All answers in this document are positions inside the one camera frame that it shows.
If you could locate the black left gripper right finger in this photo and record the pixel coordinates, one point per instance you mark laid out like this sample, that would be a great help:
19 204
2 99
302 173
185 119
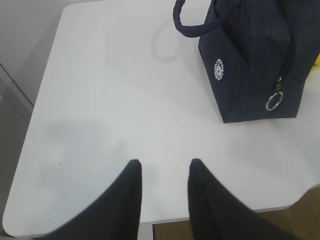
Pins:
215 214

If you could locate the yellow toy fruit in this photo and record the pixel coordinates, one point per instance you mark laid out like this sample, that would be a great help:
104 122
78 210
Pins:
316 65

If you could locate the navy blue fabric bag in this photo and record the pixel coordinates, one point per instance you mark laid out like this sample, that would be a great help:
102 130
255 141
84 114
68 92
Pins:
257 54

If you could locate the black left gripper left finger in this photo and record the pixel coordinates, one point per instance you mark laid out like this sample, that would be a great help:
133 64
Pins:
115 215

